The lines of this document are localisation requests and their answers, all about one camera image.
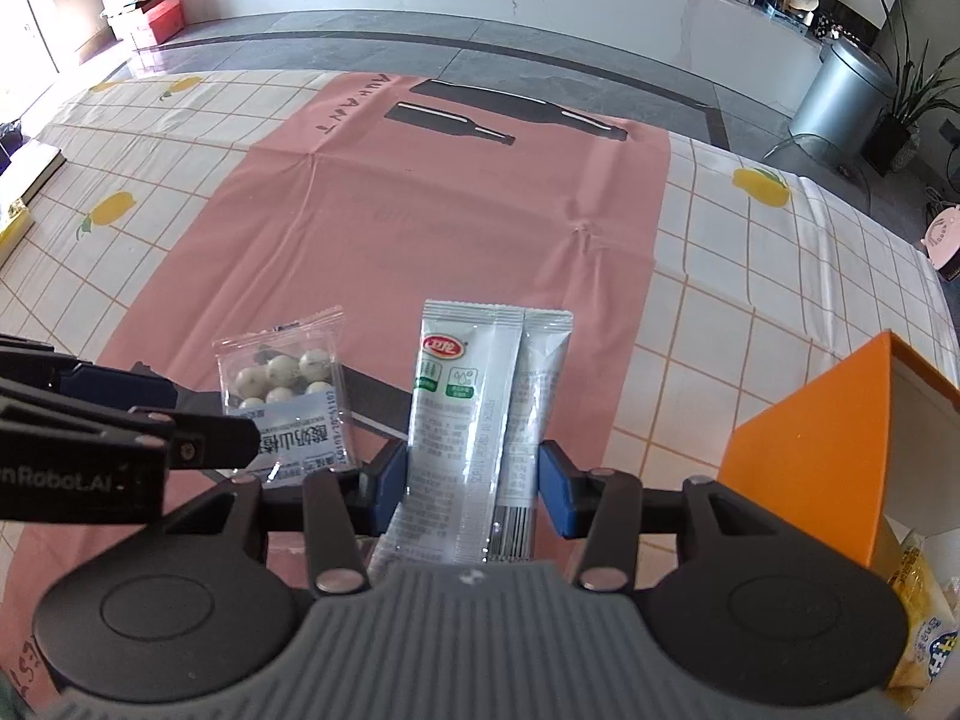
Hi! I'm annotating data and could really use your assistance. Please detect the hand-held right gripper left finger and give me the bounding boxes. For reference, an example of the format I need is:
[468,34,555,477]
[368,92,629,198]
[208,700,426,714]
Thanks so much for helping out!
[161,439,411,595]

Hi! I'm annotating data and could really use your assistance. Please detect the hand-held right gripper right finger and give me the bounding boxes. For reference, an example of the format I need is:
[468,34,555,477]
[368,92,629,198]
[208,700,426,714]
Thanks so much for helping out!
[537,439,790,593]

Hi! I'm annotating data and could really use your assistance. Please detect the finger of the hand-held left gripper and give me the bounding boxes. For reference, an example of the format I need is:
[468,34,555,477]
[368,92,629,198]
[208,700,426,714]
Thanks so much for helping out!
[0,377,265,472]
[0,332,227,416]

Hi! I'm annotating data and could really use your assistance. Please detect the white silver snack packet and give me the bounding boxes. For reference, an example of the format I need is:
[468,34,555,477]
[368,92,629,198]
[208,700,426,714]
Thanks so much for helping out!
[367,298,575,580]

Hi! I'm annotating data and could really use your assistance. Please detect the clear packet of white balls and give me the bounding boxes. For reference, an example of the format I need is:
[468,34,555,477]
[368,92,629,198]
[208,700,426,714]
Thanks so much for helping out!
[214,305,355,487]

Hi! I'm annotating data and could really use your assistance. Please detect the orange cardboard box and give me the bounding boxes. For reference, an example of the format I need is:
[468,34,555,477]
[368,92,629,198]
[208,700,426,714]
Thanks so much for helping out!
[716,328,960,695]

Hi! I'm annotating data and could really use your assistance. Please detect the yellow snack packet blue print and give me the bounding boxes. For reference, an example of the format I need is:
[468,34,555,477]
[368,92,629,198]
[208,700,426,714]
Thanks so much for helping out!
[889,600,960,692]

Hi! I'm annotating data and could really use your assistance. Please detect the white book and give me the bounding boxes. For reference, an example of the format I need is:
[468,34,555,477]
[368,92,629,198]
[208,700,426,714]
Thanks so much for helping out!
[0,141,67,205]

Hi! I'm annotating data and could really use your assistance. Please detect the pink printed mat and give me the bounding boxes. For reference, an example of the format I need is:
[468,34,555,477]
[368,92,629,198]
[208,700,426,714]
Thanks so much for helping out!
[15,71,674,665]

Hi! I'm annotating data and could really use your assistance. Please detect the yellow green chip packet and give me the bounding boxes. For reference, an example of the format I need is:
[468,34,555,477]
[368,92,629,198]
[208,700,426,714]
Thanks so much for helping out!
[885,529,947,616]

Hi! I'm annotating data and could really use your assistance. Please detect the red box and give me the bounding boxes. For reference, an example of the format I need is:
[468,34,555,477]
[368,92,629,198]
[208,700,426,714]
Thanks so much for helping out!
[129,0,188,53]

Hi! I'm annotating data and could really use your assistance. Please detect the clear glass side table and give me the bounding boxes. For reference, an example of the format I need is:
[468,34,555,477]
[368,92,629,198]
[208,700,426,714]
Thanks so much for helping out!
[765,131,875,220]

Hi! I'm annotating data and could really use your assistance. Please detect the pink round gadget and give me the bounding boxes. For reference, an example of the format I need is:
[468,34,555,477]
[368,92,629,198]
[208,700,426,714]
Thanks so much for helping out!
[921,202,960,275]

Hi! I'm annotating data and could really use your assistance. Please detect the grey metal trash can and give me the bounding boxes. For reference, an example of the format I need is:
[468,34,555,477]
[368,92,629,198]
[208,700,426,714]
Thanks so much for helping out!
[791,40,895,164]

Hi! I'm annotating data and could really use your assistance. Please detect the potted green plant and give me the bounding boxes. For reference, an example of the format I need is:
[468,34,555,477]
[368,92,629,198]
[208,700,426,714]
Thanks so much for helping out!
[859,0,960,175]

